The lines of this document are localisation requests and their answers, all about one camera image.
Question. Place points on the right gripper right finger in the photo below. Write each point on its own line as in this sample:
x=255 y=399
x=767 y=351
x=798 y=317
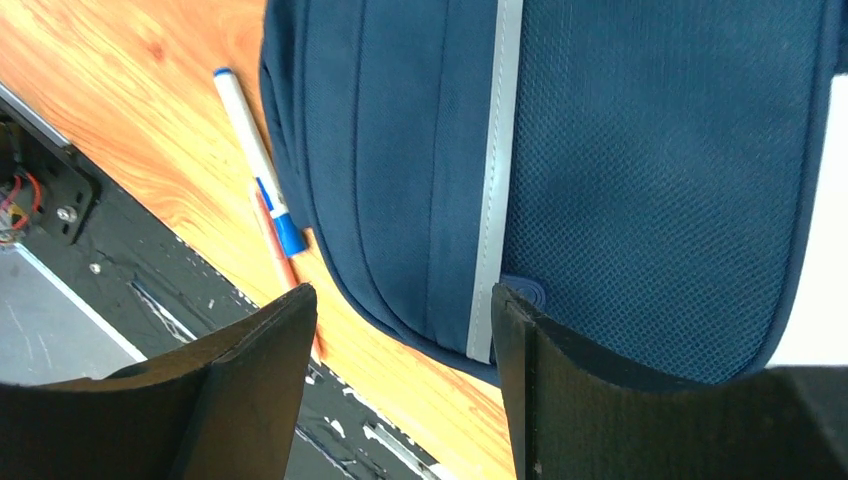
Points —
x=577 y=410

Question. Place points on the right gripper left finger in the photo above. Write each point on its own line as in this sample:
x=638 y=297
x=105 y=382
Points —
x=222 y=407

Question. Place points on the white blue marker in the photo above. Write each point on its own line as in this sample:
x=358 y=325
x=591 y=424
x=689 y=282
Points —
x=258 y=159

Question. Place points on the navy blue backpack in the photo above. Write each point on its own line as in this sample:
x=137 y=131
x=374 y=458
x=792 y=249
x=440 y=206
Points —
x=644 y=171

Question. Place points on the pink pencil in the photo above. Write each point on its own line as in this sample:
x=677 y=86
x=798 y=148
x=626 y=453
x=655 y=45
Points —
x=286 y=277

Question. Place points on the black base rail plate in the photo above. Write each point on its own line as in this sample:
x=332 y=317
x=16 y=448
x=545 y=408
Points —
x=101 y=283

